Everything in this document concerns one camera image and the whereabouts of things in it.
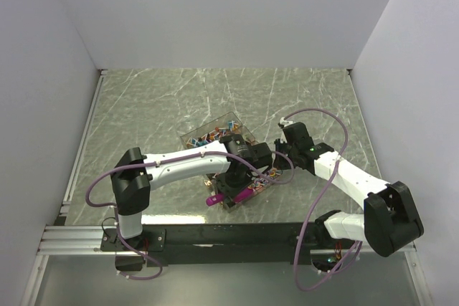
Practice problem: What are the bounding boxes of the magenta plastic scoop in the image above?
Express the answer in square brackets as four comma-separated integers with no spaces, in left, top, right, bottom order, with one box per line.
[205,188,254,208]

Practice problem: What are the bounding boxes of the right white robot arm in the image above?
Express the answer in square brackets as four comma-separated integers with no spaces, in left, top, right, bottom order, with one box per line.
[275,120,425,257]

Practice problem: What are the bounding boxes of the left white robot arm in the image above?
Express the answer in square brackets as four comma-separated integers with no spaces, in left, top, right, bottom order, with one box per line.
[110,134,273,250]

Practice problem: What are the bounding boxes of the clear compartment candy box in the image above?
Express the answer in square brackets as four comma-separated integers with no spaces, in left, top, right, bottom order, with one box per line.
[179,112,283,211]

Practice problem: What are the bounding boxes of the black base beam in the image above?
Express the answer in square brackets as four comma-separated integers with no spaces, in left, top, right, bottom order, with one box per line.
[100,221,345,268]

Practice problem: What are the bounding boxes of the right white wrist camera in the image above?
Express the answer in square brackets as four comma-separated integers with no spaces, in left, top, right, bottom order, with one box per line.
[278,117,293,128]

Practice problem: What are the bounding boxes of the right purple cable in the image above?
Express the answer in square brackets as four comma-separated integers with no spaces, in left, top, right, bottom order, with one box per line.
[286,107,363,292]

